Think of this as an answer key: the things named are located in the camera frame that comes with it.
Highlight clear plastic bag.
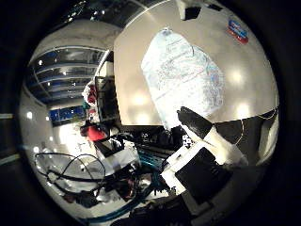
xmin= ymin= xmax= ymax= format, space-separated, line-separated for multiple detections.
xmin=226 ymin=18 xmax=250 ymax=45

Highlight light blue cloth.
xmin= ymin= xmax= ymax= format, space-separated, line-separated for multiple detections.
xmin=140 ymin=27 xmax=226 ymax=130

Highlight person in red shirt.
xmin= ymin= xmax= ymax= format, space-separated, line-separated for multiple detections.
xmin=80 ymin=121 xmax=109 ymax=143

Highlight black monitor rack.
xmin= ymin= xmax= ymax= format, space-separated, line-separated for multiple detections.
xmin=94 ymin=74 xmax=120 ymax=124

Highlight red and white bundle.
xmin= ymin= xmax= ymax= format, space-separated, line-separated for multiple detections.
xmin=81 ymin=80 xmax=99 ymax=109

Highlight teal cable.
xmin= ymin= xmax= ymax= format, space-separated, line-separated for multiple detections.
xmin=80 ymin=150 xmax=167 ymax=224

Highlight black cable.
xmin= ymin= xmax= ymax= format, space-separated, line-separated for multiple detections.
xmin=33 ymin=152 xmax=109 ymax=197

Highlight blue wall screen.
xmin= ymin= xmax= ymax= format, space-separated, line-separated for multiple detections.
xmin=49 ymin=105 xmax=87 ymax=124

